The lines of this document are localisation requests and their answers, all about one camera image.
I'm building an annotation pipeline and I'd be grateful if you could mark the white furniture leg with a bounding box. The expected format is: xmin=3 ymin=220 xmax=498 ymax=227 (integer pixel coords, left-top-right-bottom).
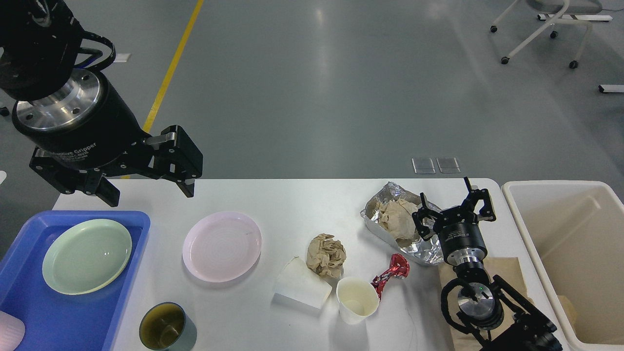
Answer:
xmin=598 ymin=84 xmax=624 ymax=94

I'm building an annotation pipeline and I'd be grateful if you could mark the white paper cup lying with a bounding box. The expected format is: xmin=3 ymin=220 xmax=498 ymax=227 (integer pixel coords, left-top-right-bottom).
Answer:
xmin=273 ymin=257 xmax=332 ymax=310

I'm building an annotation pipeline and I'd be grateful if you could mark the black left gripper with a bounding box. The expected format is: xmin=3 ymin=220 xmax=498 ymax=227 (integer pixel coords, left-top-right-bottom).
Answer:
xmin=13 ymin=69 xmax=203 ymax=207

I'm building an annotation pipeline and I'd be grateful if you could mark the light green plate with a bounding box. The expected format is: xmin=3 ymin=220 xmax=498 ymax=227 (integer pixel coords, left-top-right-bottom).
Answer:
xmin=41 ymin=218 xmax=133 ymax=295

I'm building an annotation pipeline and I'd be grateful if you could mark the crumpled brown paper ball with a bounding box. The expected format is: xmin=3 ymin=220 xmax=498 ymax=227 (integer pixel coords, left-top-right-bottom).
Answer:
xmin=305 ymin=233 xmax=346 ymax=278

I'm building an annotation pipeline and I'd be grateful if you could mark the white paper cup upright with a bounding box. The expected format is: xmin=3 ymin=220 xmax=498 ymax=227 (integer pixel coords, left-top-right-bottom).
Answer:
xmin=336 ymin=277 xmax=380 ymax=325

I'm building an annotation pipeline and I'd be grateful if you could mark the red foil wrapper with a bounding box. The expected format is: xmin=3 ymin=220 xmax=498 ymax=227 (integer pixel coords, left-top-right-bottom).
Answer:
xmin=370 ymin=253 xmax=410 ymax=300

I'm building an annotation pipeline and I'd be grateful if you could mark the pink plate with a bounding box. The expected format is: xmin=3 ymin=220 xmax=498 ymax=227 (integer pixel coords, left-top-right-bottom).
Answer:
xmin=181 ymin=211 xmax=262 ymax=284

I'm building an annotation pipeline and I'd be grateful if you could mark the blue plastic tray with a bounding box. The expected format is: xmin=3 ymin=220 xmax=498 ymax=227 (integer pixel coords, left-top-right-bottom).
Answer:
xmin=0 ymin=211 xmax=150 ymax=351

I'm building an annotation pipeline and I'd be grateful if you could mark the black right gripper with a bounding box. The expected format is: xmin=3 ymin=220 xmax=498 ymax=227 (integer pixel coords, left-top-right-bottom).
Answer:
xmin=412 ymin=177 xmax=497 ymax=266

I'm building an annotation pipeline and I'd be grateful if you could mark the floor outlet cover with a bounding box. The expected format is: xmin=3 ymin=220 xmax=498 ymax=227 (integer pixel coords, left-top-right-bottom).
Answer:
xmin=435 ymin=157 xmax=461 ymax=174
xmin=411 ymin=157 xmax=436 ymax=174

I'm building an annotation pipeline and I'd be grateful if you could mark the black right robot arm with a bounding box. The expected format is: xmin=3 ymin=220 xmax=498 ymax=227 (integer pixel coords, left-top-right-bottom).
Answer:
xmin=411 ymin=177 xmax=563 ymax=351

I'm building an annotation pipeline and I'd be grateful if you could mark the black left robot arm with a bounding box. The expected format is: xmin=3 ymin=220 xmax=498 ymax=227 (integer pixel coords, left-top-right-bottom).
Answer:
xmin=1 ymin=0 xmax=203 ymax=207

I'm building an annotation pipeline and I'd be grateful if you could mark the crumpled paper in foil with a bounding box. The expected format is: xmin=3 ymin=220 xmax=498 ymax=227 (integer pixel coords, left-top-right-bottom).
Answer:
xmin=378 ymin=198 xmax=419 ymax=241

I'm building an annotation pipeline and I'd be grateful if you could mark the white office chair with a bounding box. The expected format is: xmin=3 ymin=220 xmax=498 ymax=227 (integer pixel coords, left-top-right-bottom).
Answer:
xmin=501 ymin=0 xmax=603 ymax=69

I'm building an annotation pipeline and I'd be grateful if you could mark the dark teal mug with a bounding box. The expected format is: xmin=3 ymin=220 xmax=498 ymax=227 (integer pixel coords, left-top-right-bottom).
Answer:
xmin=138 ymin=302 xmax=197 ymax=351

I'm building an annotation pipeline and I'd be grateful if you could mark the pink object tray corner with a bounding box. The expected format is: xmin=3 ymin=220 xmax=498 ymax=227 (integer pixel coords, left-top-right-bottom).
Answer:
xmin=0 ymin=311 xmax=25 ymax=351

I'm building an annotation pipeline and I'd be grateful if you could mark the beige plastic bin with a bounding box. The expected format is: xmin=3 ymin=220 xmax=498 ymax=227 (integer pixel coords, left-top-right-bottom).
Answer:
xmin=502 ymin=180 xmax=624 ymax=351

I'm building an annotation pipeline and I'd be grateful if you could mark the crumpled aluminium foil tray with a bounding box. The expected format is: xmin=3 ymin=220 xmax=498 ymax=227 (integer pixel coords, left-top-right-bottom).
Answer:
xmin=360 ymin=182 xmax=443 ymax=266

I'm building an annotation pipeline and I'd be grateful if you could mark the floor outlet cover right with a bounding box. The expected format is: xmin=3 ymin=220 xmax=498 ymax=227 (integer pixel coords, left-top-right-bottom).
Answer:
xmin=435 ymin=157 xmax=461 ymax=174

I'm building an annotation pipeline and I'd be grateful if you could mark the floor outlet cover left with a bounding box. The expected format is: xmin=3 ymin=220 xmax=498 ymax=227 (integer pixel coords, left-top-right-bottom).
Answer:
xmin=411 ymin=157 xmax=436 ymax=174

